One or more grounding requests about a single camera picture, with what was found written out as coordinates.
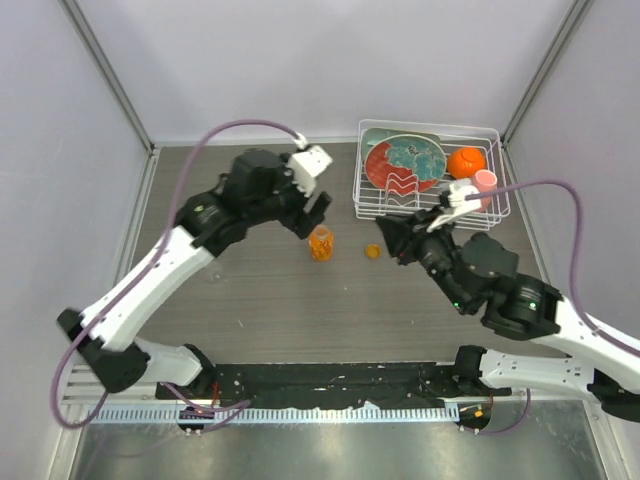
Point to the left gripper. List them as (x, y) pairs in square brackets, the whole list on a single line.
[(303, 222)]

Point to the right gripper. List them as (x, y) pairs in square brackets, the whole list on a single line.
[(403, 236)]

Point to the orange bottle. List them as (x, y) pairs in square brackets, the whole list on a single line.
[(321, 243)]

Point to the orange bottle cap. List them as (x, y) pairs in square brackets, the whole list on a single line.
[(373, 251)]

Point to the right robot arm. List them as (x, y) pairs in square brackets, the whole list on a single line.
[(481, 277)]

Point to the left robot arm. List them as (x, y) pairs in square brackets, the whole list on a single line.
[(261, 187)]

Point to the red teal floral plate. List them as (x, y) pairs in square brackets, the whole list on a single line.
[(405, 164)]

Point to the orange bowl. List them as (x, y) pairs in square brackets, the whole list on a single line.
[(466, 162)]

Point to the teal square plate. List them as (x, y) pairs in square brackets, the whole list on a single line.
[(373, 136)]

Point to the pink cup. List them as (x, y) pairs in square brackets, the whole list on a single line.
[(485, 181)]

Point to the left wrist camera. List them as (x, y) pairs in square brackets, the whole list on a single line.
[(307, 166)]

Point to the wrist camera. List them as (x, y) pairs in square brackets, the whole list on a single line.
[(454, 203), (307, 166)]

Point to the white wire dish rack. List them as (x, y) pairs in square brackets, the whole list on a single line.
[(370, 202)]

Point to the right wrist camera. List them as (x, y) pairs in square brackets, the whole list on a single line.
[(454, 203)]

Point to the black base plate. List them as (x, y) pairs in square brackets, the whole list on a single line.
[(334, 386)]

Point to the white cable duct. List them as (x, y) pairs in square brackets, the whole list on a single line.
[(181, 415)]

